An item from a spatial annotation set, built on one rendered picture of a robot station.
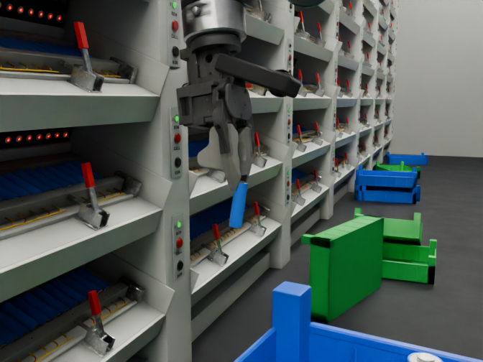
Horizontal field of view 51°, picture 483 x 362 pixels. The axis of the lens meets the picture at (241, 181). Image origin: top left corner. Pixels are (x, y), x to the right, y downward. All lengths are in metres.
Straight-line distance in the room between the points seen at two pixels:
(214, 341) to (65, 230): 0.53
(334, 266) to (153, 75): 0.63
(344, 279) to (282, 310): 0.95
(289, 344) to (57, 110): 0.44
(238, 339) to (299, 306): 0.83
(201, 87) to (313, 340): 0.44
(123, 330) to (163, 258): 0.14
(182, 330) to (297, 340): 0.68
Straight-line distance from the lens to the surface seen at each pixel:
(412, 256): 1.73
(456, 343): 1.23
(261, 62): 1.52
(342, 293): 1.27
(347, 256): 1.26
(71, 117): 0.69
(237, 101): 0.70
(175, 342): 0.98
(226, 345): 1.13
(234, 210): 0.69
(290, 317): 0.33
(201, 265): 1.12
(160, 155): 0.86
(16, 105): 0.61
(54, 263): 0.68
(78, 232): 0.72
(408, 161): 4.27
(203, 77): 0.72
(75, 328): 0.84
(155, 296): 0.92
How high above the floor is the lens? 0.52
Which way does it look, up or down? 9 degrees down
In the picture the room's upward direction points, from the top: straight up
